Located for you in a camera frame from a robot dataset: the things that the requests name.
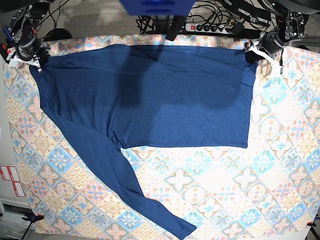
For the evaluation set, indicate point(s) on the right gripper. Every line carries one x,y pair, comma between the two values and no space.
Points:
35,53

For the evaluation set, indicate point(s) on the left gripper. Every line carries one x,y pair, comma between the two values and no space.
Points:
263,48

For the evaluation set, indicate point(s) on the blue long-sleeve T-shirt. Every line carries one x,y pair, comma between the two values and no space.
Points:
120,97

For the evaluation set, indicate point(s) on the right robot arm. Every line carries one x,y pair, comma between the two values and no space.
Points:
23,44

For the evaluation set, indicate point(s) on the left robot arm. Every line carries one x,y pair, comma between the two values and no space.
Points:
291,18

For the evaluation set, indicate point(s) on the red-black clamp top left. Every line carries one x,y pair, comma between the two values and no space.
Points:
6,52

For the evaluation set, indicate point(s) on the blue clamp top left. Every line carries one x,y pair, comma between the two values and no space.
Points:
8,34

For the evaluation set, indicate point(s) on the black round stand base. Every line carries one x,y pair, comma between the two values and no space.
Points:
58,34

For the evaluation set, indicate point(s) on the white power strip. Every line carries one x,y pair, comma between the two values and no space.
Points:
207,28

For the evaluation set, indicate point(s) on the blue box overhead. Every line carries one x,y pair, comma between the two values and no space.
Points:
158,7

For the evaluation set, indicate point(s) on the red-white labels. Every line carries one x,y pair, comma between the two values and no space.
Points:
9,174

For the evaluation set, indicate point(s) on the patterned tile tablecloth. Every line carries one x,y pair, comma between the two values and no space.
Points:
269,190

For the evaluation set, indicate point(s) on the black clamp bottom left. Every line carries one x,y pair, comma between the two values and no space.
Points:
32,218

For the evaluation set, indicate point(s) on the black clamp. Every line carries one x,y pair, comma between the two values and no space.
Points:
311,224
32,218

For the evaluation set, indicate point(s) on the black clamp bottom right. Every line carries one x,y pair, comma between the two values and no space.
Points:
311,224

